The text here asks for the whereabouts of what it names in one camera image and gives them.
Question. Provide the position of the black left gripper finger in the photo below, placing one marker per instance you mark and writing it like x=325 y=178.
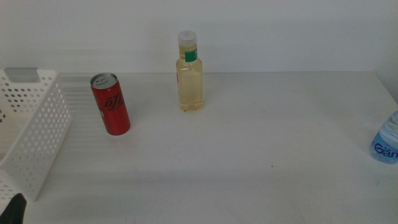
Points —
x=14 y=211

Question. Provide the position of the red soda can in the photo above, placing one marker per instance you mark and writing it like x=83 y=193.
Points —
x=113 y=115

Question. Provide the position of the clear bottle with yellow liquid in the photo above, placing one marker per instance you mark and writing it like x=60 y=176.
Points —
x=189 y=90

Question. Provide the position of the water bottle with blue label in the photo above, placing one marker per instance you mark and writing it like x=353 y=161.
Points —
x=387 y=146

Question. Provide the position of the white perforated plastic basket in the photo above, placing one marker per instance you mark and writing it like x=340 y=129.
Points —
x=48 y=72

